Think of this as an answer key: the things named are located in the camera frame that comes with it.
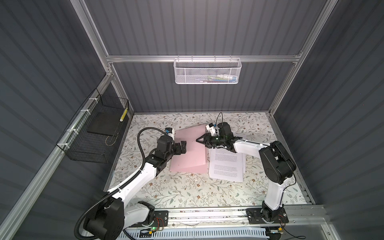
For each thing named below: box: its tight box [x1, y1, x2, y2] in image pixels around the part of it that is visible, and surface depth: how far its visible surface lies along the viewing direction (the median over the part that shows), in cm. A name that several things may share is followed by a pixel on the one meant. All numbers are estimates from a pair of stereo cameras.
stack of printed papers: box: [208, 147, 246, 182], surface depth 93 cm
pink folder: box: [170, 124, 208, 174], surface depth 91 cm
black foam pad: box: [87, 110, 123, 137], surface depth 80 cm
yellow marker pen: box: [119, 107, 128, 122], surface depth 83 cm
